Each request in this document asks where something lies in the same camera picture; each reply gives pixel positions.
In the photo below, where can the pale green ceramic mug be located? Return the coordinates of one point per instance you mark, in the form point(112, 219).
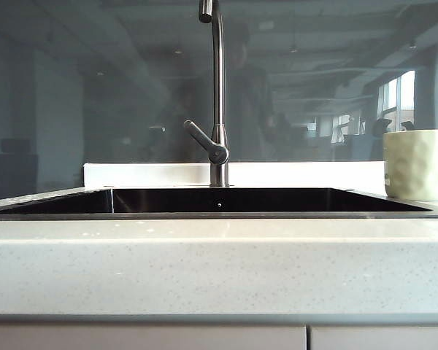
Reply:
point(416, 164)

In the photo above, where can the black rectangular sink basin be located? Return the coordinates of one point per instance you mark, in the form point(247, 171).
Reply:
point(277, 201)

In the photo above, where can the stainless steel gooseneck faucet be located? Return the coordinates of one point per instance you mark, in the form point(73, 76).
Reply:
point(219, 91)

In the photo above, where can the white backsplash ledge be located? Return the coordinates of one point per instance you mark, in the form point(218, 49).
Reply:
point(149, 174)

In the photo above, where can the wide grey cabinet door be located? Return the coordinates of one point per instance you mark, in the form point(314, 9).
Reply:
point(131, 339)

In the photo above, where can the narrow grey cabinet door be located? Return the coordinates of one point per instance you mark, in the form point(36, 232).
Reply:
point(383, 339)

